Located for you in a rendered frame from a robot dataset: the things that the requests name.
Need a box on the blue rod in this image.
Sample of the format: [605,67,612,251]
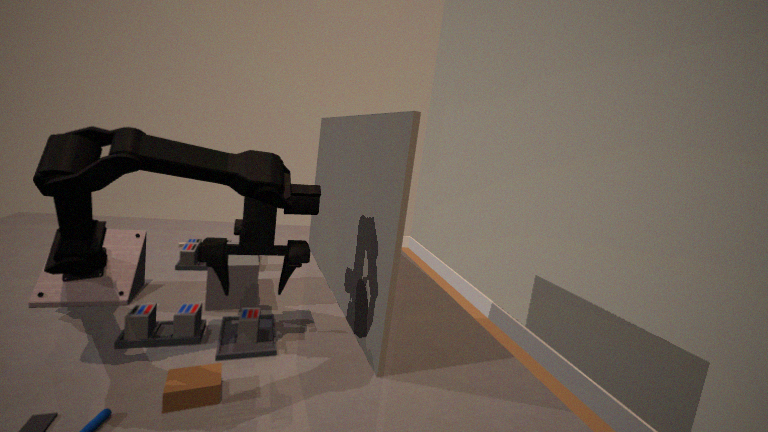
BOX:
[79,409,112,432]

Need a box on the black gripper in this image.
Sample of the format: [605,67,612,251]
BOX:
[197,212,310,296]

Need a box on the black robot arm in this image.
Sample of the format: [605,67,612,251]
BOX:
[33,127,321,282]

